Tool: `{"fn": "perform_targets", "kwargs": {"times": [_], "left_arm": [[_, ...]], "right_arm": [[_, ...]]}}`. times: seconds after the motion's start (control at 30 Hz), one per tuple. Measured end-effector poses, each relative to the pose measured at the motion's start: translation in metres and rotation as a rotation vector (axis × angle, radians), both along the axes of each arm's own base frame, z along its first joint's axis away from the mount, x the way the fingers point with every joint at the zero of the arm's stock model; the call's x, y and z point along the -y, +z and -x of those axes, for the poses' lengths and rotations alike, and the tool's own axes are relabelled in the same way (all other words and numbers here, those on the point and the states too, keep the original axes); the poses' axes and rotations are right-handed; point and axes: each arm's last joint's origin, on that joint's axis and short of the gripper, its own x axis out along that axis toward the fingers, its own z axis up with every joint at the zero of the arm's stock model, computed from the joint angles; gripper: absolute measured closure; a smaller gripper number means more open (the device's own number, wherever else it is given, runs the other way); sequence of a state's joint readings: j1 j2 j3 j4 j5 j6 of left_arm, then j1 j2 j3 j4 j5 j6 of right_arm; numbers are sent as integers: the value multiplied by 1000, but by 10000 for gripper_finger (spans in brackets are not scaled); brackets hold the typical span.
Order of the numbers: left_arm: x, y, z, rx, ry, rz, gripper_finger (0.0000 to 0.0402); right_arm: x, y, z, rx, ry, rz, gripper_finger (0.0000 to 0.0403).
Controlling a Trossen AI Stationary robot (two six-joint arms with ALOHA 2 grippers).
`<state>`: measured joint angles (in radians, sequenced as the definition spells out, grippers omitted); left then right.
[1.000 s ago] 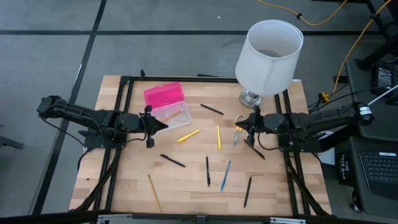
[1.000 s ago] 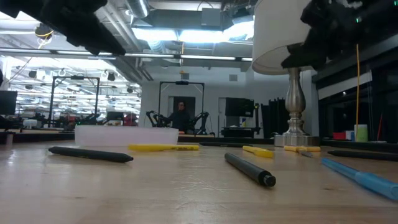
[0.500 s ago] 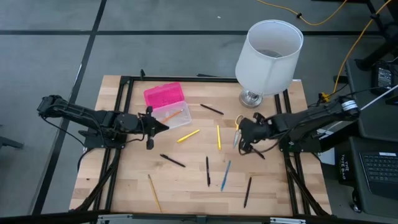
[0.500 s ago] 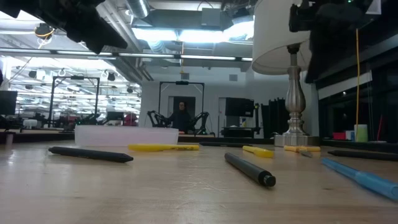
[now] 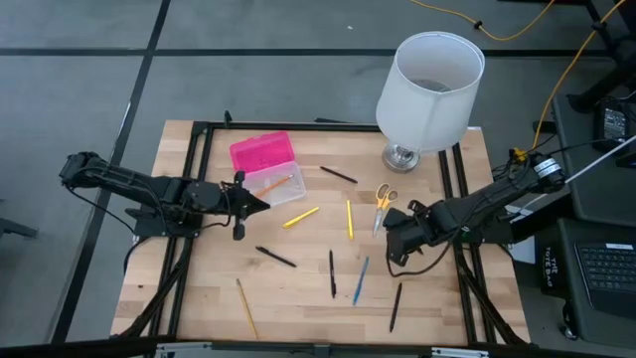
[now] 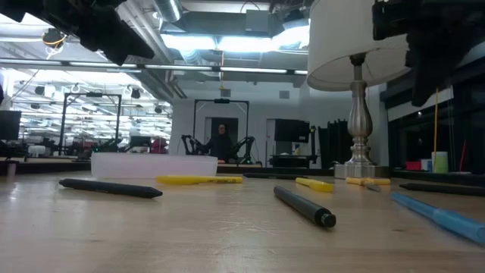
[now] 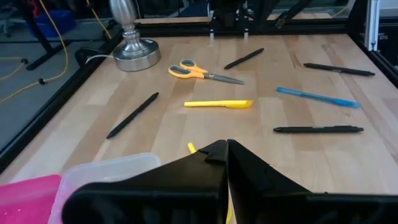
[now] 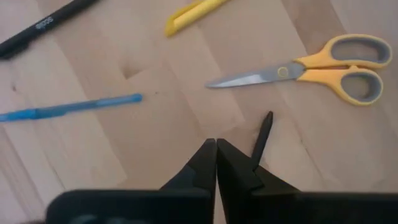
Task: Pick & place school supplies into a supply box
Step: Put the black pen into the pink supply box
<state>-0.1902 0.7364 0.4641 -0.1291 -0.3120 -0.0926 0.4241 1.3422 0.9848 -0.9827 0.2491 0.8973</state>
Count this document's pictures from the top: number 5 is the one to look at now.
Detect black pen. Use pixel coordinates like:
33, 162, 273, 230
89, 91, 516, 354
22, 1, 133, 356
319, 165, 359, 185
328, 249, 338, 300
254, 246, 298, 269
389, 281, 403, 334

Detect yellow cable with black connector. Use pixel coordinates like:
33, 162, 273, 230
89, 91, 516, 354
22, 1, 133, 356
409, 0, 557, 43

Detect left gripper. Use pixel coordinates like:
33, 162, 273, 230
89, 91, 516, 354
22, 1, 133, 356
218, 170, 271, 243

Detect black caster wheel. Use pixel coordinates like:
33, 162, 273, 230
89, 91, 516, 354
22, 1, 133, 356
559, 301, 581, 342

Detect silver bracket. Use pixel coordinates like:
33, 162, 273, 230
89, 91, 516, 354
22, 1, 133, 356
429, 346, 492, 358
153, 340, 214, 358

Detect dark grey side table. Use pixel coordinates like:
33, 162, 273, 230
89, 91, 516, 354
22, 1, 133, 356
551, 91, 636, 229

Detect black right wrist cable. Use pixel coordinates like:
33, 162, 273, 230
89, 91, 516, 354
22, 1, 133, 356
385, 238, 461, 278

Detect black stand legs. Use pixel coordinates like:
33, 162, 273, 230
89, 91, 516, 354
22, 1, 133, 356
565, 0, 636, 114

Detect yellow-handled scissors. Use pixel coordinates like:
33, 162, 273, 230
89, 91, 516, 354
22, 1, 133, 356
371, 182, 400, 239

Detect white-shaded silver table lamp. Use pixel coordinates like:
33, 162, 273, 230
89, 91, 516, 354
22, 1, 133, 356
375, 31, 486, 174

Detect blue pen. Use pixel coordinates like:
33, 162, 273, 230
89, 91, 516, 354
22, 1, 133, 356
352, 256, 371, 306

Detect grey laptop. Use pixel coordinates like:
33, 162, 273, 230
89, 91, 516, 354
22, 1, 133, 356
555, 217, 636, 349

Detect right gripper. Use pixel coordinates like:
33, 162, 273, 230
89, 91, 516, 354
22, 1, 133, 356
383, 198, 441, 269

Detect yellow highlighter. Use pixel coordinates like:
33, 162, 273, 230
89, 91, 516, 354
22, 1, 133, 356
282, 206, 320, 230

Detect orange wooden pencil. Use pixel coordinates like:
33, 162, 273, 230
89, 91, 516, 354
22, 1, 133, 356
254, 173, 295, 199

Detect black tote bag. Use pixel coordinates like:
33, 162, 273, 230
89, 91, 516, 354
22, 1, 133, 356
538, 242, 568, 300

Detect yellow wooden pencil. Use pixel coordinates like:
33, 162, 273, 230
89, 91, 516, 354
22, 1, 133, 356
235, 277, 260, 341

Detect dark chair base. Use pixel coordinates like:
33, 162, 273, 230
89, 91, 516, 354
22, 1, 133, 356
0, 198, 40, 241

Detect long yellow extension cable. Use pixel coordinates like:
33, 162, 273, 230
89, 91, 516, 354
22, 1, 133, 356
509, 0, 630, 165

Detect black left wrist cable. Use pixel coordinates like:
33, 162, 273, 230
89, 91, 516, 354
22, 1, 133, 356
196, 182, 238, 234

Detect black power adapter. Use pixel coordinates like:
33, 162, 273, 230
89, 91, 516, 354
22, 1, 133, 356
592, 97, 633, 154

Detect black aluminium table frame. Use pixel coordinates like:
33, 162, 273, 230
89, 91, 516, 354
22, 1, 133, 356
111, 118, 531, 349

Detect black front crossbar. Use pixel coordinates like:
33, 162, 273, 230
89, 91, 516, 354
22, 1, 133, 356
0, 335, 636, 358

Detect pink-lidded clear supply box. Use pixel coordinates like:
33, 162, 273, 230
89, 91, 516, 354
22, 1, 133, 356
229, 130, 307, 209

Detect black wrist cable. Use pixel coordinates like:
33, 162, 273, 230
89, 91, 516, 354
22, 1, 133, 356
385, 238, 461, 278
196, 182, 238, 234

